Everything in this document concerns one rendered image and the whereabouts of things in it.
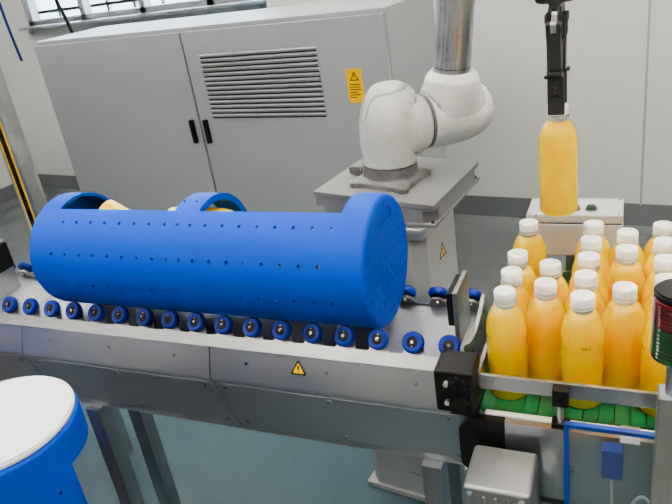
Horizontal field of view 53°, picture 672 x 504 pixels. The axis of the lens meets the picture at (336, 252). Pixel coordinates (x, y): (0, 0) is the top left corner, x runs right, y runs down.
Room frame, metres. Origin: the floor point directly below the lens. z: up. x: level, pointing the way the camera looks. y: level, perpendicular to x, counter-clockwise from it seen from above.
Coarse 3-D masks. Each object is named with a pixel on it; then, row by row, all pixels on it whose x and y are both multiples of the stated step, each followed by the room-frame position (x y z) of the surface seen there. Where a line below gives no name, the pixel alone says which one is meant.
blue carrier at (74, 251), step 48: (48, 240) 1.52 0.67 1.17; (96, 240) 1.46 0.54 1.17; (144, 240) 1.40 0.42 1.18; (192, 240) 1.35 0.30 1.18; (240, 240) 1.30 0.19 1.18; (288, 240) 1.25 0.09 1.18; (336, 240) 1.21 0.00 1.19; (384, 240) 1.27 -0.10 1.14; (48, 288) 1.53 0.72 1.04; (96, 288) 1.45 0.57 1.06; (144, 288) 1.39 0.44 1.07; (192, 288) 1.33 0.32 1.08; (240, 288) 1.27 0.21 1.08; (288, 288) 1.22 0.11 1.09; (336, 288) 1.17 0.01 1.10; (384, 288) 1.24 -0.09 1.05
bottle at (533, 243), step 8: (520, 232) 1.30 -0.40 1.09; (536, 232) 1.29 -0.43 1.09; (520, 240) 1.29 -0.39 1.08; (528, 240) 1.28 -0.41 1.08; (536, 240) 1.28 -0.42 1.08; (520, 248) 1.29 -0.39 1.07; (528, 248) 1.28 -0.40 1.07; (536, 248) 1.27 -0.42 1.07; (544, 248) 1.28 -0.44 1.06; (528, 256) 1.27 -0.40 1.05; (536, 256) 1.27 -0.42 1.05; (544, 256) 1.28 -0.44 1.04; (536, 264) 1.27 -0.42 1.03; (536, 272) 1.27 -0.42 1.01
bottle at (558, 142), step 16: (544, 128) 1.24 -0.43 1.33; (560, 128) 1.22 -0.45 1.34; (544, 144) 1.23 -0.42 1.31; (560, 144) 1.21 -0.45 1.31; (576, 144) 1.22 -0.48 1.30; (544, 160) 1.23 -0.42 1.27; (560, 160) 1.21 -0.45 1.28; (576, 160) 1.22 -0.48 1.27; (544, 176) 1.23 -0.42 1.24; (560, 176) 1.21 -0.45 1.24; (576, 176) 1.22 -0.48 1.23; (544, 192) 1.23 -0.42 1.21; (560, 192) 1.21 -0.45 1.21; (576, 192) 1.22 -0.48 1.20; (544, 208) 1.23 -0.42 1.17; (560, 208) 1.21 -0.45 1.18; (576, 208) 1.22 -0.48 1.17
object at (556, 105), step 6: (564, 78) 1.21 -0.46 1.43; (564, 84) 1.21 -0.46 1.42; (564, 90) 1.21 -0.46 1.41; (564, 96) 1.21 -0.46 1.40; (552, 102) 1.22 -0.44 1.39; (558, 102) 1.22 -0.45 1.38; (564, 102) 1.21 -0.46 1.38; (552, 108) 1.22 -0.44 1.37; (558, 108) 1.22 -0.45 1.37; (564, 108) 1.21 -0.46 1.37; (552, 114) 1.22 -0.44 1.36; (558, 114) 1.22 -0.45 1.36
